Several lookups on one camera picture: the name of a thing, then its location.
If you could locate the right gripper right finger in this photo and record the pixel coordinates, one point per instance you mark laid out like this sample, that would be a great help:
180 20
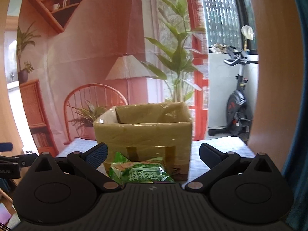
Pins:
220 164

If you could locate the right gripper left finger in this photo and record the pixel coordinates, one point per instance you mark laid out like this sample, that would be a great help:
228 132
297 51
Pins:
86 164

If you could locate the brown cardboard box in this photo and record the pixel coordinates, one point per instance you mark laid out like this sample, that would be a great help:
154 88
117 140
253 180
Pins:
145 131

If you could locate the wooden wardrobe panel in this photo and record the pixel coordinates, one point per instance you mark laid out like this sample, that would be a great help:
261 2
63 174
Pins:
280 79

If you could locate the plaid strawberry bed sheet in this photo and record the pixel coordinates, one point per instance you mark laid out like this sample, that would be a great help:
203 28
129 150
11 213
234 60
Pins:
196 166

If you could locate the black exercise bike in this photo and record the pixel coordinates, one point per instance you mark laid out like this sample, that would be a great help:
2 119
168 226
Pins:
238 111

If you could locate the green snack bag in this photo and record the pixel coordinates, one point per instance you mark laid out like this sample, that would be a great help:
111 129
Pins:
123 171

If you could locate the white lamp on windowsill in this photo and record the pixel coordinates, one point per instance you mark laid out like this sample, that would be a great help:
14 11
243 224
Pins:
248 33

